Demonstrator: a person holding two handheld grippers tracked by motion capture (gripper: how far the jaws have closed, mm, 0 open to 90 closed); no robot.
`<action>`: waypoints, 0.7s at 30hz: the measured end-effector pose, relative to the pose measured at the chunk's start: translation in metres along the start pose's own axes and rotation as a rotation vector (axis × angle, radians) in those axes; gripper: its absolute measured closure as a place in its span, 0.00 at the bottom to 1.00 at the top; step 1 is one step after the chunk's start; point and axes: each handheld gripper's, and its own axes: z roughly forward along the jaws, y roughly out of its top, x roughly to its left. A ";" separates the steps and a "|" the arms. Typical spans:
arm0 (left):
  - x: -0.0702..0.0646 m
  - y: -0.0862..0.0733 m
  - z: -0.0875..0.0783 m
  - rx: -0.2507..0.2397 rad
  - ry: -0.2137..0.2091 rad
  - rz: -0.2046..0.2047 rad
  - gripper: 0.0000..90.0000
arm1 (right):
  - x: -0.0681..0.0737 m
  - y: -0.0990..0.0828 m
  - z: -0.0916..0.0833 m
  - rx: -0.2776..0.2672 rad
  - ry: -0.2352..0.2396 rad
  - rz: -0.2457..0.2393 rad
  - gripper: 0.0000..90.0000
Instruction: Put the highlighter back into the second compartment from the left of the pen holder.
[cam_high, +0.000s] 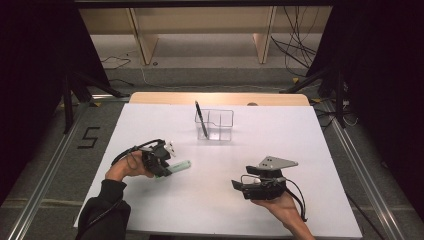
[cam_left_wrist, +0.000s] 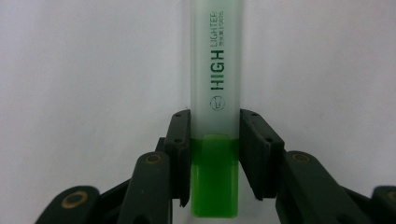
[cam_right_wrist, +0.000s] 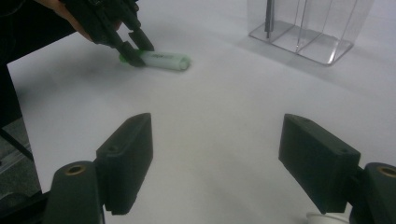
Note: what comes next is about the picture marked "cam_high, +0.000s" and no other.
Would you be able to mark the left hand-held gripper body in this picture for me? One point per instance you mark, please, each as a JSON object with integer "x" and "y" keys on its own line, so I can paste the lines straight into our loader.
{"x": 155, "y": 154}

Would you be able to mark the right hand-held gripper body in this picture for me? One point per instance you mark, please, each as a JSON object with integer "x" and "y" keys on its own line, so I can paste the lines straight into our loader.
{"x": 266, "y": 188}

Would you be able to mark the white cylindrical tube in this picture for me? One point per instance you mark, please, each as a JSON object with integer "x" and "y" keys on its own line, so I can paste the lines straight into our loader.
{"x": 256, "y": 181}

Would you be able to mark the green highlighter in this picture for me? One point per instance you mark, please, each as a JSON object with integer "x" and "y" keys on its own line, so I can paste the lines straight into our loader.
{"x": 181, "y": 165}

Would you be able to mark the clear plastic desk organizer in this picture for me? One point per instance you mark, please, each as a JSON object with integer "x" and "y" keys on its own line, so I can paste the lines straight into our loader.
{"x": 218, "y": 125}

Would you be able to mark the black pen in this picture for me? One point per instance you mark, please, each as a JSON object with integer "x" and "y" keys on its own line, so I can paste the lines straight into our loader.
{"x": 201, "y": 118}

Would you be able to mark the person's right hand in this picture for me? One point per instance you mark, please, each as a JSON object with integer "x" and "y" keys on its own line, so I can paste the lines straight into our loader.
{"x": 281, "y": 208}

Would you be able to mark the person's left hand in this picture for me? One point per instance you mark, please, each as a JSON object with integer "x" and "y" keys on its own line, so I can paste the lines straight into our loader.
{"x": 128, "y": 166}

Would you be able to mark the white board mat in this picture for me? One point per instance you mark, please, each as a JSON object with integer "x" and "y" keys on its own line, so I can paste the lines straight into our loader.
{"x": 216, "y": 206}

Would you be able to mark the black tripod stand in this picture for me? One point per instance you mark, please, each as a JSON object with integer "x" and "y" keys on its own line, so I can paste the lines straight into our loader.
{"x": 339, "y": 100}
{"x": 68, "y": 106}

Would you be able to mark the light wooden shelf unit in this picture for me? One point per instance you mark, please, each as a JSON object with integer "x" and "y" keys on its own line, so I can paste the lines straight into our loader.
{"x": 206, "y": 20}

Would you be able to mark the black curtain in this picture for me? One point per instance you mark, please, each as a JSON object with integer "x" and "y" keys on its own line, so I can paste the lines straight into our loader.
{"x": 30, "y": 83}
{"x": 386, "y": 83}

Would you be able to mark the aluminium floor rail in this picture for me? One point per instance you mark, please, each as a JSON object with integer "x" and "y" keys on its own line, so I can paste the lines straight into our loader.
{"x": 363, "y": 170}
{"x": 46, "y": 180}

